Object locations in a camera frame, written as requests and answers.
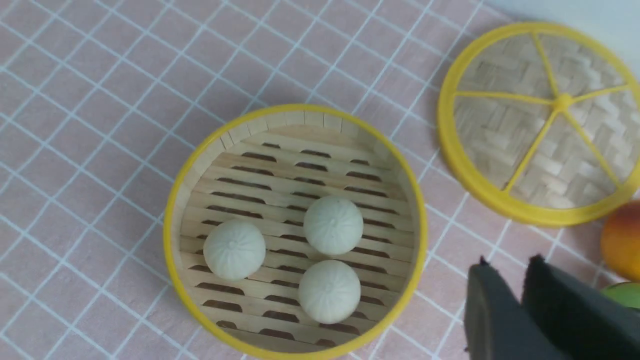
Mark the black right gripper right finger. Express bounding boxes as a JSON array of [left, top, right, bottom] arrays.
[[521, 255, 640, 360]]

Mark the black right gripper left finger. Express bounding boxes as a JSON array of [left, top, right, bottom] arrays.
[[463, 257, 570, 360]]

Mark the white bun front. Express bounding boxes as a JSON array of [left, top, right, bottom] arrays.
[[298, 259, 361, 324]]

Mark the white bun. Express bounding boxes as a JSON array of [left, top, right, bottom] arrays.
[[302, 195, 364, 256], [203, 219, 266, 281], [298, 259, 361, 324]]

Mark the yellow-rimmed woven steamer lid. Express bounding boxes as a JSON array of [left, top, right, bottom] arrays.
[[437, 22, 639, 227]]

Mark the yellow-rimmed bamboo steamer tray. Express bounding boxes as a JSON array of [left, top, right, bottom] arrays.
[[163, 104, 428, 360]]

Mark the green toy watermelon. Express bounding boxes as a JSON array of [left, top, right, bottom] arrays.
[[601, 282, 640, 312]]

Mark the orange toy pear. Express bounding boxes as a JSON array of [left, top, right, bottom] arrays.
[[600, 200, 640, 283]]

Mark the pink checkered tablecloth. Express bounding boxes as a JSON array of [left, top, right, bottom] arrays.
[[0, 0, 621, 360]]

